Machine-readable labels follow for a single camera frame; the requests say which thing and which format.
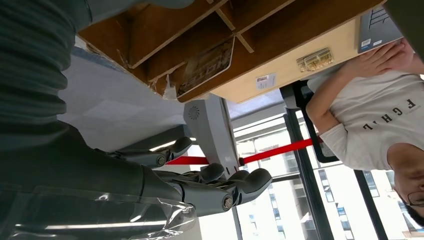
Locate person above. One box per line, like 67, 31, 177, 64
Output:
304, 38, 424, 229

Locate black office chair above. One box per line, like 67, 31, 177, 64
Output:
279, 79, 341, 165

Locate printed room key card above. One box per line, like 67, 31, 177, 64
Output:
175, 34, 236, 99

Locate wooden compartment organizer box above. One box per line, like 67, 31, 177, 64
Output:
77, 0, 387, 104

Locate small yellow clear box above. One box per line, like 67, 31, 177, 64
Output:
295, 47, 334, 73

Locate black eyeglasses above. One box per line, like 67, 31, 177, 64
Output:
399, 190, 424, 208

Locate red barrier belt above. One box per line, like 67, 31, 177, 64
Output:
165, 138, 324, 167

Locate clear plastic hand wrap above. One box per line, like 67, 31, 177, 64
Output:
0, 184, 198, 240

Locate black window frame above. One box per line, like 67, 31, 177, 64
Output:
228, 102, 424, 240

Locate dark grey laptop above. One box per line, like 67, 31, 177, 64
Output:
357, 0, 424, 64

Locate building outside window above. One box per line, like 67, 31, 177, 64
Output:
231, 129, 424, 240

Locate grey kiosk stand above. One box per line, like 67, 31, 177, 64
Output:
183, 94, 241, 178

